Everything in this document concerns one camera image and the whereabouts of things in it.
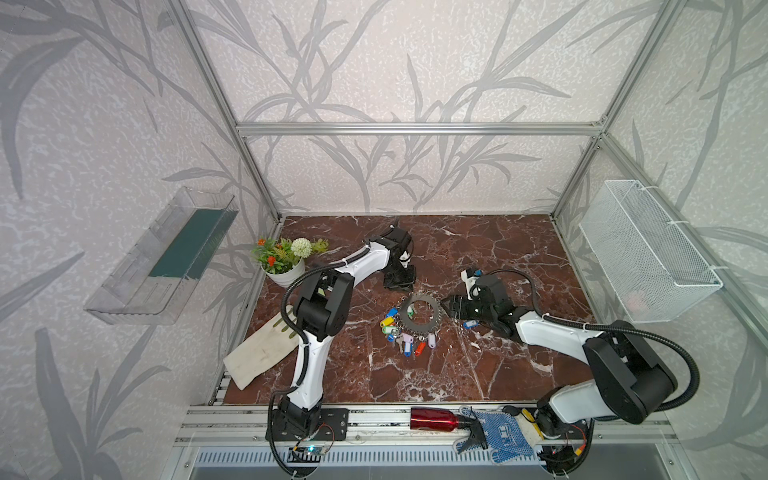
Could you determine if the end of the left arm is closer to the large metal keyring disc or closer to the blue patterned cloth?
the large metal keyring disc

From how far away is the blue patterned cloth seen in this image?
70 cm

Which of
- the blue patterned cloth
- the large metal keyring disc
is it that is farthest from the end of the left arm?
the blue patterned cloth
